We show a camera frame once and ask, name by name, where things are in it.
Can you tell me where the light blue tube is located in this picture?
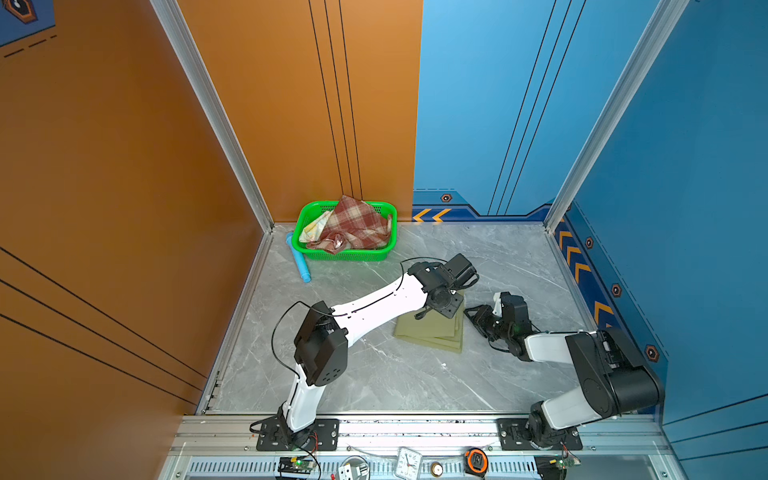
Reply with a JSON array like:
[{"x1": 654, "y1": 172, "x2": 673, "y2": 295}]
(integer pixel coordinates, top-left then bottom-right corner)
[{"x1": 286, "y1": 232, "x2": 311, "y2": 283}]

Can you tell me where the green plastic basket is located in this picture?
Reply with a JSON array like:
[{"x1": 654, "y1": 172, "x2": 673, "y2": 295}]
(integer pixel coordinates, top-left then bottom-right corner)
[{"x1": 293, "y1": 200, "x2": 397, "y2": 262}]

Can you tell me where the olive green skirt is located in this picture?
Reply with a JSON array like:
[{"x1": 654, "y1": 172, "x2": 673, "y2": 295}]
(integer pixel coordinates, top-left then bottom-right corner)
[{"x1": 394, "y1": 301, "x2": 464, "y2": 354}]

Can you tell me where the orange black tape measure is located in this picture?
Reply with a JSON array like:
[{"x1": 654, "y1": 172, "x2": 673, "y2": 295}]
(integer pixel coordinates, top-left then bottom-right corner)
[{"x1": 463, "y1": 448, "x2": 489, "y2": 479}]

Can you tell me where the cream yellow cloth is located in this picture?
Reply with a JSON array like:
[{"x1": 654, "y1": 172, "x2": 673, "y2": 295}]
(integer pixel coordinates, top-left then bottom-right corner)
[{"x1": 299, "y1": 211, "x2": 332, "y2": 244}]

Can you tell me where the red plaid skirt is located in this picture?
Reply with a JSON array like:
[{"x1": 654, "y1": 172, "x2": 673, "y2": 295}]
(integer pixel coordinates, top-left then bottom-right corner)
[{"x1": 307, "y1": 196, "x2": 394, "y2": 255}]

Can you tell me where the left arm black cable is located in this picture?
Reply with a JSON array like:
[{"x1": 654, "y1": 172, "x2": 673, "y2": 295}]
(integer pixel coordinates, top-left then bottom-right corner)
[{"x1": 270, "y1": 256, "x2": 448, "y2": 379}]

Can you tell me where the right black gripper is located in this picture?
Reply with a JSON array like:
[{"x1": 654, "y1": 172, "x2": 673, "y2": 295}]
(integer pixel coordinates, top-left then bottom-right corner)
[{"x1": 463, "y1": 305, "x2": 513, "y2": 343}]

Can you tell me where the white square clock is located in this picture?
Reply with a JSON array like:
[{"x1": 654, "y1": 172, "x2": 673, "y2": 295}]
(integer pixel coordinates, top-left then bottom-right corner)
[{"x1": 394, "y1": 447, "x2": 423, "y2": 480}]

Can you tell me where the green circuit board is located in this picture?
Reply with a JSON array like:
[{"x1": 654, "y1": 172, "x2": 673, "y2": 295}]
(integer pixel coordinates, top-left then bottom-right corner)
[{"x1": 276, "y1": 456, "x2": 320, "y2": 480}]

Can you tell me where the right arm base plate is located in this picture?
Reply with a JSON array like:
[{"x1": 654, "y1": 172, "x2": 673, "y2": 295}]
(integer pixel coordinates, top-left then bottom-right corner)
[{"x1": 496, "y1": 417, "x2": 583, "y2": 451}]

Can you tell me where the right small circuit board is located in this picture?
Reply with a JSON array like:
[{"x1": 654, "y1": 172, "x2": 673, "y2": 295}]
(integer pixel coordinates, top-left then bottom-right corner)
[{"x1": 550, "y1": 455, "x2": 581, "y2": 471}]

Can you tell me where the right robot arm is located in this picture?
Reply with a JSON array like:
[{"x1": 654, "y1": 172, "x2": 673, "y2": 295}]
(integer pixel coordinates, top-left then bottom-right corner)
[{"x1": 464, "y1": 292, "x2": 665, "y2": 450}]

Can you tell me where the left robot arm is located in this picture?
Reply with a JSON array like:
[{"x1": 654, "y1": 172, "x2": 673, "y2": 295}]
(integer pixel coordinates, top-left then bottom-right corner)
[{"x1": 275, "y1": 254, "x2": 479, "y2": 449}]

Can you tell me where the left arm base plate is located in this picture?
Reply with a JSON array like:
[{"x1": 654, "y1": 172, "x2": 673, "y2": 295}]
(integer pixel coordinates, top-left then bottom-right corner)
[{"x1": 250, "y1": 416, "x2": 340, "y2": 453}]

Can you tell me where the white power plug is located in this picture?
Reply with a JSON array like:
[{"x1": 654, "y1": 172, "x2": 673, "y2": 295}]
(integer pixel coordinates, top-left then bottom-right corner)
[{"x1": 336, "y1": 456, "x2": 371, "y2": 480}]

